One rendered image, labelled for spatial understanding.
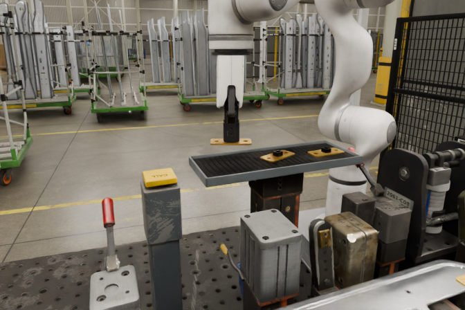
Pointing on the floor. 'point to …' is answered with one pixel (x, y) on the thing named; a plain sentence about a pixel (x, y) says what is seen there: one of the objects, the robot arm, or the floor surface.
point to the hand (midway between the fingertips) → (231, 130)
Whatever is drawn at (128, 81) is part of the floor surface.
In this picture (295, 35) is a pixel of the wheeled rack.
